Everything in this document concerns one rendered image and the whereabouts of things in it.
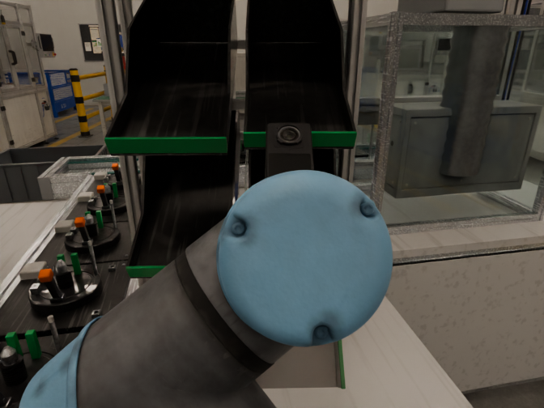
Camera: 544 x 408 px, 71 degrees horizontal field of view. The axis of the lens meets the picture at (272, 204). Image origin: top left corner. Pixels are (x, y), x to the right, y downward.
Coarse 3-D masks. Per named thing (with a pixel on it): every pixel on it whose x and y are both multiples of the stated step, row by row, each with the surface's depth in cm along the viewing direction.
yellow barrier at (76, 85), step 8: (72, 72) 642; (104, 72) 775; (72, 80) 647; (80, 88) 658; (80, 96) 660; (88, 96) 696; (96, 96) 735; (80, 104) 664; (80, 112) 667; (96, 112) 732; (80, 120) 672; (112, 120) 832; (80, 128) 680; (80, 136) 682; (88, 136) 682
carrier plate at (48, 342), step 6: (48, 336) 70; (60, 336) 70; (66, 336) 70; (72, 336) 70; (0, 342) 69; (24, 342) 69; (42, 342) 69; (48, 342) 69; (60, 342) 69; (66, 342) 69; (0, 348) 67; (24, 348) 67
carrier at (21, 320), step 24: (72, 264) 84; (96, 264) 94; (120, 264) 94; (24, 288) 84; (72, 288) 81; (96, 288) 81; (120, 288) 84; (0, 312) 76; (24, 312) 76; (48, 312) 76; (72, 312) 76; (0, 336) 70; (24, 336) 71
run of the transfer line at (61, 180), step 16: (64, 160) 184; (80, 160) 188; (96, 160) 189; (112, 160) 189; (48, 176) 161; (64, 176) 162; (80, 176) 163; (240, 176) 177; (48, 192) 162; (64, 192) 164
